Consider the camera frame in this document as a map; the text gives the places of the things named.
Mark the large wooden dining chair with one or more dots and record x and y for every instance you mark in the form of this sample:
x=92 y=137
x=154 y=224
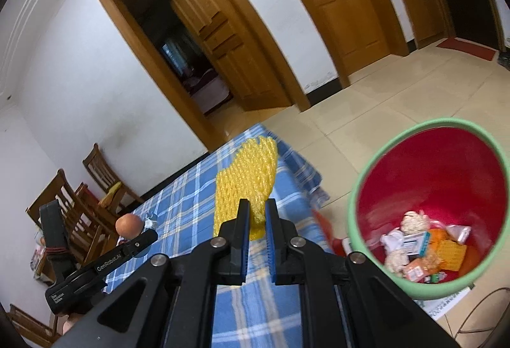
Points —
x=79 y=212

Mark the red door mat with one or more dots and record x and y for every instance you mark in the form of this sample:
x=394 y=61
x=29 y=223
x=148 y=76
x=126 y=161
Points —
x=468 y=49

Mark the round brown fruit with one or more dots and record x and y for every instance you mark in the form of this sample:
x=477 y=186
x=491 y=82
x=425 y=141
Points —
x=128 y=225

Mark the white plastic bag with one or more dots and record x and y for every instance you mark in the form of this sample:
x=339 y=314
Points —
x=459 y=233

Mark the printed paper sheet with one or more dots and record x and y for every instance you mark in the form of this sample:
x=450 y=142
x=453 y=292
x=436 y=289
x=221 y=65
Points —
x=442 y=306

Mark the white sock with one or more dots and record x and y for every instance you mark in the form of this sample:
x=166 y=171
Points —
x=392 y=239

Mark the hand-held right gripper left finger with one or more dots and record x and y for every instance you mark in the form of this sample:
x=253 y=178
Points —
x=246 y=248

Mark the red bin with green rim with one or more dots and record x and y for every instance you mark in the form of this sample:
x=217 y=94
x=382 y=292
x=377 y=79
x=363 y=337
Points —
x=430 y=172

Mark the blue plaid tablecloth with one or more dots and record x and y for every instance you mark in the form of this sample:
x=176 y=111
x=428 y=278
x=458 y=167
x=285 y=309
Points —
x=191 y=204

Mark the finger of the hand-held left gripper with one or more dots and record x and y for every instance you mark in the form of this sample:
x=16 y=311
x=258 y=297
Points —
x=141 y=244

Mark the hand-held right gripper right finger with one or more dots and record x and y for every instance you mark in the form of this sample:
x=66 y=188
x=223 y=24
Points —
x=272 y=248

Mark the person's left hand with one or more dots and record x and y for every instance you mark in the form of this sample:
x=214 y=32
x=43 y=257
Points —
x=71 y=322

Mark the wooden doorway frame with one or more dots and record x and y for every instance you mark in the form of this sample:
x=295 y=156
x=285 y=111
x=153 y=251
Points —
x=131 y=33

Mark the closed wooden door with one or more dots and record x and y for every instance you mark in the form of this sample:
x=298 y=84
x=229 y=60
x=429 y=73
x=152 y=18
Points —
x=338 y=5

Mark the open wooden door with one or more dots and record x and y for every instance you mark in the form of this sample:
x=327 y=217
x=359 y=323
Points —
x=223 y=37

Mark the bed with pink cover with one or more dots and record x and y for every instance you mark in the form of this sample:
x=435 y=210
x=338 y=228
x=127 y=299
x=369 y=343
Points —
x=207 y=93

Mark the wooden chair with cushion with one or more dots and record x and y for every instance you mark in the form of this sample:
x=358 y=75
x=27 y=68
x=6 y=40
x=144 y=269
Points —
x=99 y=168

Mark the dark shoes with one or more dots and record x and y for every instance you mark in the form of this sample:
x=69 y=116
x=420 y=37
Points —
x=505 y=61

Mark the white teal medicine box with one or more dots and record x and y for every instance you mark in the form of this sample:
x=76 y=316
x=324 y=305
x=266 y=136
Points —
x=416 y=242

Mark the orange patterned snack packet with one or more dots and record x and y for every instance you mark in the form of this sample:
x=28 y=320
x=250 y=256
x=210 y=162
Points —
x=432 y=262

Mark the yellow seat cushion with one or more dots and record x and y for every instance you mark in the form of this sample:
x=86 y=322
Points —
x=111 y=192

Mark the orange cardboard box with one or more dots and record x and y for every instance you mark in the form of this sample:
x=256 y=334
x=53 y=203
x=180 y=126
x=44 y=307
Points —
x=414 y=270

